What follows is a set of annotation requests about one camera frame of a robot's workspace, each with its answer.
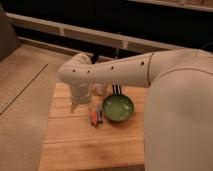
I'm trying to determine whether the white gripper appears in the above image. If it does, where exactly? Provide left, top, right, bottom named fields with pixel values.
left=69, top=84, right=91, bottom=114

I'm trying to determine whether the black white striped eraser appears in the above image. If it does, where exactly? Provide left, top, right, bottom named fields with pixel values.
left=112, top=85, right=121, bottom=94

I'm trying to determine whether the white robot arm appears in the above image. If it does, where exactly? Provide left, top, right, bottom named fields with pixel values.
left=58, top=48, right=213, bottom=171

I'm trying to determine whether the white ceramic cup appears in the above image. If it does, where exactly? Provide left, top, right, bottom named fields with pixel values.
left=95, top=84, right=108, bottom=96

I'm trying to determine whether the orange marker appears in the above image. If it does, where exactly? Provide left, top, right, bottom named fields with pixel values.
left=90, top=108, right=98, bottom=126

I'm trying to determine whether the grey blue stapler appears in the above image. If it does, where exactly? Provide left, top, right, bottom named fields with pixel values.
left=96, top=105, right=103, bottom=124

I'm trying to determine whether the wooden table board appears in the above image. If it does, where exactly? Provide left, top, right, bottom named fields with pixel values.
left=39, top=83, right=147, bottom=171

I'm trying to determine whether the green bowl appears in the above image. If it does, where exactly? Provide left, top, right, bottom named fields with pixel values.
left=102, top=94, right=134, bottom=122

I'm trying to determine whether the white window rail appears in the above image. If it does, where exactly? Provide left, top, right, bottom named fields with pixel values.
left=6, top=12, right=182, bottom=53

